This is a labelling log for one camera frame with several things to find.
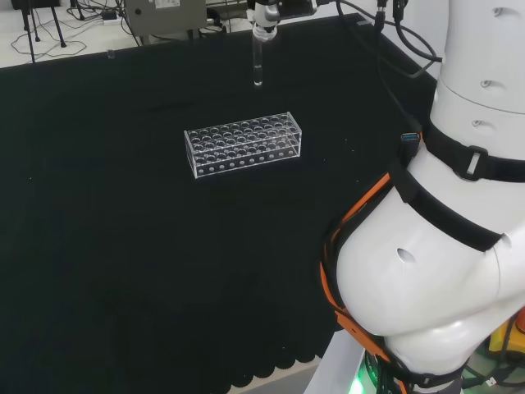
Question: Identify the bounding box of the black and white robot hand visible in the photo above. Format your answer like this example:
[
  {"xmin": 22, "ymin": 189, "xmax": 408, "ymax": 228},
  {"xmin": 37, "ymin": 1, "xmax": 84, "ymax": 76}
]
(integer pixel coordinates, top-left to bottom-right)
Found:
[{"xmin": 247, "ymin": 0, "xmax": 319, "ymax": 43}]

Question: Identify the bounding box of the clear glass test tube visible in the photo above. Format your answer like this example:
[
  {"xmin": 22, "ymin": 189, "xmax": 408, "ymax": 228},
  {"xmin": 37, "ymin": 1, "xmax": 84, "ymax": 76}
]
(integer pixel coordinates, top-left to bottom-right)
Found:
[{"xmin": 252, "ymin": 35, "xmax": 264, "ymax": 88}]

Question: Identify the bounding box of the clear plastic test tube rack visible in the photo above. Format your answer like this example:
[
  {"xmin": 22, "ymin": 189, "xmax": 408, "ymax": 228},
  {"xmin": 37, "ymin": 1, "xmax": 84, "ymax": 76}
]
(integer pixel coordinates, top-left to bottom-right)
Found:
[{"xmin": 183, "ymin": 110, "xmax": 304, "ymax": 181}]

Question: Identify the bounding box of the grey metal box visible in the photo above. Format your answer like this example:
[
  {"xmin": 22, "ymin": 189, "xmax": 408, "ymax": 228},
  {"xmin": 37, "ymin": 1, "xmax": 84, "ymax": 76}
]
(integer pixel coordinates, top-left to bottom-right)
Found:
[{"xmin": 124, "ymin": 0, "xmax": 209, "ymax": 41}]

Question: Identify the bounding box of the black tripod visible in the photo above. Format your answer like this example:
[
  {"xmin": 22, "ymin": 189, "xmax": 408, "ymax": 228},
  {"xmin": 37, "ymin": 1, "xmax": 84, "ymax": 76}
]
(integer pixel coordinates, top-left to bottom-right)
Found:
[{"xmin": 11, "ymin": 0, "xmax": 68, "ymax": 63}]

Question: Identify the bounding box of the black bench cloth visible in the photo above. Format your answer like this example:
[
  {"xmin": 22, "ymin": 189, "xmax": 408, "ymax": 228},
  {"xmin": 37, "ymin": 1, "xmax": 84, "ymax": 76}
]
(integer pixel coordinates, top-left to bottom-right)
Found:
[{"xmin": 0, "ymin": 12, "xmax": 439, "ymax": 392}]

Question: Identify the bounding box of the yellow stop button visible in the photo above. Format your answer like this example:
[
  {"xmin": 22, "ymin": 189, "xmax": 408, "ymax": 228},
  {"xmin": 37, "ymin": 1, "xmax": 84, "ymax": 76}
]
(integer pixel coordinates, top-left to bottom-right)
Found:
[{"xmin": 486, "ymin": 305, "xmax": 525, "ymax": 364}]

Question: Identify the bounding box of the black cable with blue plug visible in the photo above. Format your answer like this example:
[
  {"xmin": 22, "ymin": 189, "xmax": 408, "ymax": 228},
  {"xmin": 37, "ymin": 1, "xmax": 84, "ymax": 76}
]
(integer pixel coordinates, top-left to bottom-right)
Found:
[{"xmin": 335, "ymin": 0, "xmax": 445, "ymax": 145}]

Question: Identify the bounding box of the thin black floor cable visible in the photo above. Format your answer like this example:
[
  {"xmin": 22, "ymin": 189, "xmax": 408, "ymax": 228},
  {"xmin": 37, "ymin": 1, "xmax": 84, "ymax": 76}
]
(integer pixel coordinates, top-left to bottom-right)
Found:
[{"xmin": 9, "ymin": 0, "xmax": 124, "ymax": 59}]

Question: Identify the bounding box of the orange cable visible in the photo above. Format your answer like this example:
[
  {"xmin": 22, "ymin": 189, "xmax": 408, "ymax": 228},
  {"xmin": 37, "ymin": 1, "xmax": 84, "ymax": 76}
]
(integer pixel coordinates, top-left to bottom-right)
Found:
[{"xmin": 318, "ymin": 172, "xmax": 413, "ymax": 394}]

